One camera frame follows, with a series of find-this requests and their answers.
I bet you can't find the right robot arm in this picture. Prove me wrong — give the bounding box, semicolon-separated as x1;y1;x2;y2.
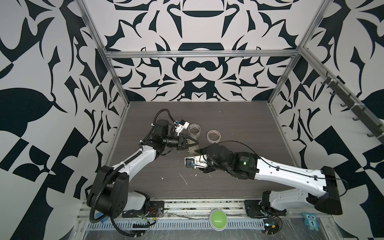
185;144;343;216

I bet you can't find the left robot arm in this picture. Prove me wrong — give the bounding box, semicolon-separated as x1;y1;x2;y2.
87;120;191;223

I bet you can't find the clear tape roll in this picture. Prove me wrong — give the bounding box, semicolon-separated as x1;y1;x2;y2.
188;123;201;139

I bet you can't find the beige masking tape roll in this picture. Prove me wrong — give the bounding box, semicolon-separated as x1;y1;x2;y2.
207;130;222;144

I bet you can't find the green push button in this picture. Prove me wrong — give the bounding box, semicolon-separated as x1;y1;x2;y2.
209;209;228;231

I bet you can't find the small electronics board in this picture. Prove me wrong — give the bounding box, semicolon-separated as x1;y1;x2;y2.
262;218;283;235

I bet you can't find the blue owl number tag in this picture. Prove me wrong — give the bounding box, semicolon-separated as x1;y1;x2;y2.
303;213;320;232

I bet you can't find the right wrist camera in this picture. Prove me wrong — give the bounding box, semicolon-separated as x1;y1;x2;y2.
185;155;208;169

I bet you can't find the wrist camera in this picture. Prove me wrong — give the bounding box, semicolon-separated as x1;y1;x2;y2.
174;120;190;136
185;155;208;169

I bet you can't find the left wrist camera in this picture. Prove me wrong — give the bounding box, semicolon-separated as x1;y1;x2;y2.
174;120;190;136

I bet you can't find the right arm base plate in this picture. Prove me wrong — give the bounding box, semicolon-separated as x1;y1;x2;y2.
244;200;287;219

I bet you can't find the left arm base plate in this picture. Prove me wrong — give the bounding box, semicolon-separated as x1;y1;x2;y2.
122;201;165;218

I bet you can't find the white slotted cable duct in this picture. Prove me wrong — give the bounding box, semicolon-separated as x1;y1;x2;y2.
119;218;266;231

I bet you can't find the black wall hook rail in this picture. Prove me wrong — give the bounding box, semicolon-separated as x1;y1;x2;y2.
322;72;384;145

